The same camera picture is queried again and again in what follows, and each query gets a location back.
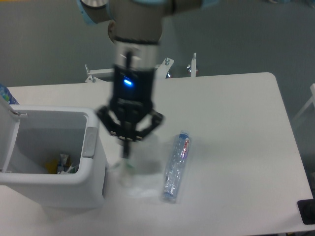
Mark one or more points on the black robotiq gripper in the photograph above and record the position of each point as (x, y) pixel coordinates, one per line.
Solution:
(131, 101)

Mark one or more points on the clear plastic wrapper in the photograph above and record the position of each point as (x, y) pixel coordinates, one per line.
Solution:
(140, 174)

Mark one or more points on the crushed clear plastic bottle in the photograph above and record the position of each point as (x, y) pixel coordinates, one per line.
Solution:
(175, 167)

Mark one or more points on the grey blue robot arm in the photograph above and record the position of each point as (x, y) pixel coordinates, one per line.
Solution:
(136, 34)

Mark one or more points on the white trash can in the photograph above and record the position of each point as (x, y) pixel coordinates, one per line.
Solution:
(43, 135)

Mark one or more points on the yellow trash piece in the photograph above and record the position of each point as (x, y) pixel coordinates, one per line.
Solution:
(52, 166)

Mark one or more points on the white trash can lid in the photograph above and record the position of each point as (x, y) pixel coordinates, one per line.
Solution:
(9, 126)

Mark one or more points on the crumpled printed wrapper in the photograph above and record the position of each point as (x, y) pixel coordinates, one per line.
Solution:
(65, 165)

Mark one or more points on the blue patterned bottle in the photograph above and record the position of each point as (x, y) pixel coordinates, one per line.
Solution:
(7, 96)

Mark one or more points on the black device at corner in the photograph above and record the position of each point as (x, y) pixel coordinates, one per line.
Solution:
(307, 211)

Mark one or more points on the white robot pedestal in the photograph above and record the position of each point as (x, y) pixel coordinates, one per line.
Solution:
(162, 71)

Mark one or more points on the white frame at right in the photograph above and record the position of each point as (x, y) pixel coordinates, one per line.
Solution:
(306, 109)

